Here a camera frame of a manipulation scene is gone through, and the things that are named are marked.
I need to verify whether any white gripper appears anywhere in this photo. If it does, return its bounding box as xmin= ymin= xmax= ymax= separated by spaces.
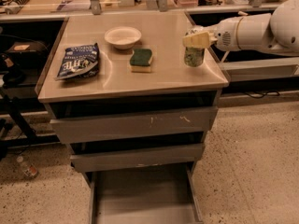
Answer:
xmin=182 ymin=17 xmax=241 ymax=51

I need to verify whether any green soda can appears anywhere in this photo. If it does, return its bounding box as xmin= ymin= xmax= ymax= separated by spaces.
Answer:
xmin=183 ymin=25 xmax=206 ymax=68

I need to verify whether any grey drawer cabinet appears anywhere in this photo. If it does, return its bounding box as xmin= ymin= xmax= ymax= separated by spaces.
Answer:
xmin=35 ymin=10 xmax=231 ymax=224

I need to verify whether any top grey drawer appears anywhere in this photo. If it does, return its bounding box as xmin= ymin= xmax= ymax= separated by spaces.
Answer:
xmin=50 ymin=106 xmax=218 ymax=144

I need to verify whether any grey drawer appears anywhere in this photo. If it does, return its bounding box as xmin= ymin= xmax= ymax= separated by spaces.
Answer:
xmin=50 ymin=106 xmax=218 ymax=144
xmin=70 ymin=143 xmax=205 ymax=173
xmin=88 ymin=163 xmax=204 ymax=224

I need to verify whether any bottom grey drawer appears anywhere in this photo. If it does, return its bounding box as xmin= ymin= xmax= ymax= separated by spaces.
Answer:
xmin=88 ymin=163 xmax=204 ymax=224

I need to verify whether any middle grey drawer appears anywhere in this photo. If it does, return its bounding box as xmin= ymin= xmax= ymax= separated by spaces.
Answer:
xmin=70 ymin=143 xmax=205 ymax=173

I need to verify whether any green yellow sponge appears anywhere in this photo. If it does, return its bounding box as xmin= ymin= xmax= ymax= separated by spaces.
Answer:
xmin=129 ymin=49 xmax=152 ymax=73

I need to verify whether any white bowl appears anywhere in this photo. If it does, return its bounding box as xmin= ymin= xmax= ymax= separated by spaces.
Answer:
xmin=104 ymin=26 xmax=141 ymax=50

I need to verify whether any blue chip bag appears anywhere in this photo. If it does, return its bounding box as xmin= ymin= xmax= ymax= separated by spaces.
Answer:
xmin=55 ymin=44 xmax=100 ymax=80

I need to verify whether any black equipment stand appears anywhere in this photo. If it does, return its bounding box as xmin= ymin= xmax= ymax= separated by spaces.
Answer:
xmin=0 ymin=28 xmax=60 ymax=161

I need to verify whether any plastic bottle on floor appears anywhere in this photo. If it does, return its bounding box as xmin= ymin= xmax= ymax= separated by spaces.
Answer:
xmin=16 ymin=156 xmax=38 ymax=178

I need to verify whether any black floor cable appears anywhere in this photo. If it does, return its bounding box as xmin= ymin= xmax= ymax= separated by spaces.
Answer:
xmin=243 ymin=90 xmax=280 ymax=99

